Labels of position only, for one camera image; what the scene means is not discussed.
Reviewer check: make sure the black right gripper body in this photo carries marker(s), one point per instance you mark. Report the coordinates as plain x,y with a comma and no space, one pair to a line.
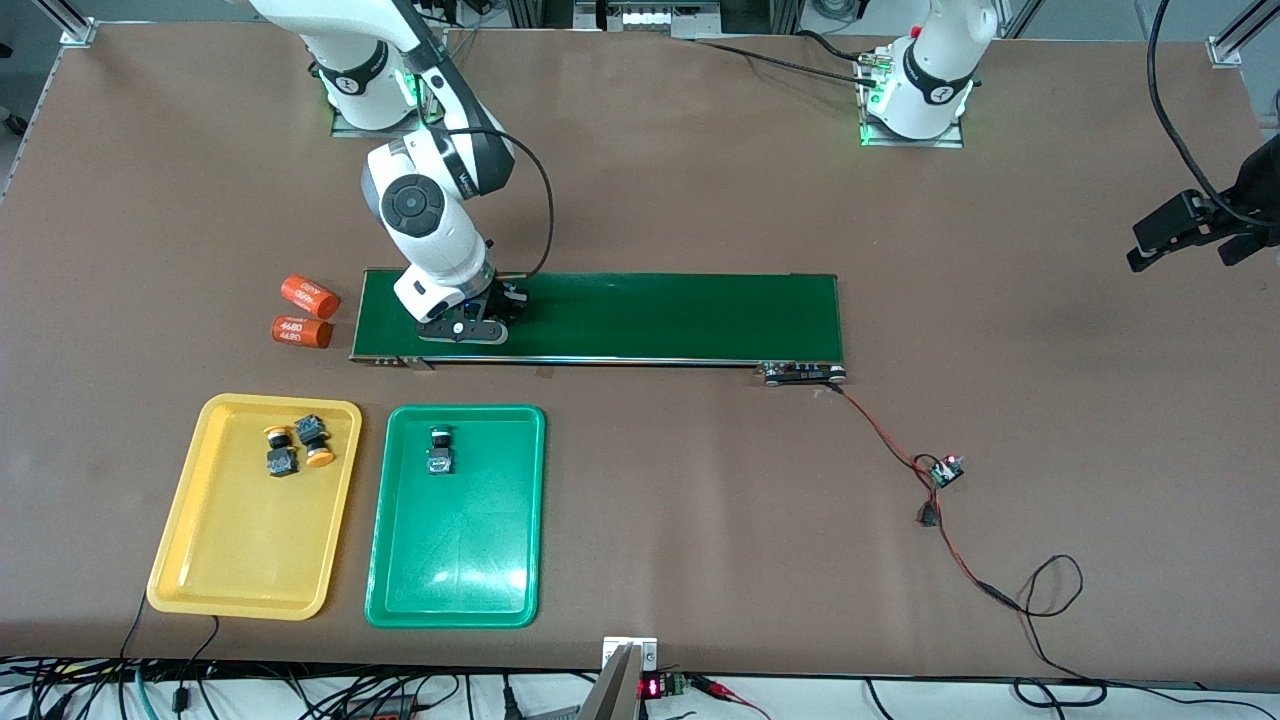
503,296

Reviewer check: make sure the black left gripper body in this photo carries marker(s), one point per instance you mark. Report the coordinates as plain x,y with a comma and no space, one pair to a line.
1262,184

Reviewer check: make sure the green push button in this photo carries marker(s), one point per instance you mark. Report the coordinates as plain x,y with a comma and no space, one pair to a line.
441,462

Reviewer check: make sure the orange cylinder white print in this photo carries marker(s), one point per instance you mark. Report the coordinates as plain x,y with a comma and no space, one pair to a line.
310,298
302,331

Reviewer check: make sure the yellow push button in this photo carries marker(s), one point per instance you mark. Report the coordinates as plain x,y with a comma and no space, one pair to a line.
320,458
283,462

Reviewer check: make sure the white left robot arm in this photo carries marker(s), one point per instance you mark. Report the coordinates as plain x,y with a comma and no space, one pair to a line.
935,80

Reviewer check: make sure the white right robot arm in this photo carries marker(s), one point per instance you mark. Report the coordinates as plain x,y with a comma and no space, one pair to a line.
440,230

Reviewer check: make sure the aluminium corner profile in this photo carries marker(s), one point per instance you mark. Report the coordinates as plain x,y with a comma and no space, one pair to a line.
75,30
1235,45

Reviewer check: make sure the green conveyor belt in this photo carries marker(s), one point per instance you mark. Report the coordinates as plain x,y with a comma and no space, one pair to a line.
700,310

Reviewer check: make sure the green plastic tray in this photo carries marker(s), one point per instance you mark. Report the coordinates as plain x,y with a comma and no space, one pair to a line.
455,540

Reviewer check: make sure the small green circuit board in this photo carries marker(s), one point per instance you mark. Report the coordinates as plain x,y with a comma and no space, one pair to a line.
946,471

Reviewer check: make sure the yellow plastic tray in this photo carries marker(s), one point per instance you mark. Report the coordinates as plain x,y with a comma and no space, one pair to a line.
240,540

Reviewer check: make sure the red LED display module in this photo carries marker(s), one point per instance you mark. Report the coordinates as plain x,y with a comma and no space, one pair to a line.
652,687

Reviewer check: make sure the red clip test lead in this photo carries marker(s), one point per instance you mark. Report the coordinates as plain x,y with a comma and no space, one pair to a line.
715,686

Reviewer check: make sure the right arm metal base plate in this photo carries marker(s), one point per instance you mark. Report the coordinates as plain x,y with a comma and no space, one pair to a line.
385,131

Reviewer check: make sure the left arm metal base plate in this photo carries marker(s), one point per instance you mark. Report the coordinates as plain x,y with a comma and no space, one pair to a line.
910,142

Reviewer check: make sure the metal frame with light strip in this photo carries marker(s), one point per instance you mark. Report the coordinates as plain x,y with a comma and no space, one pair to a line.
650,18

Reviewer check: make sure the aluminium camera bracket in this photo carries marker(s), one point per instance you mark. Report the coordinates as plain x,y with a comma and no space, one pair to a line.
628,655

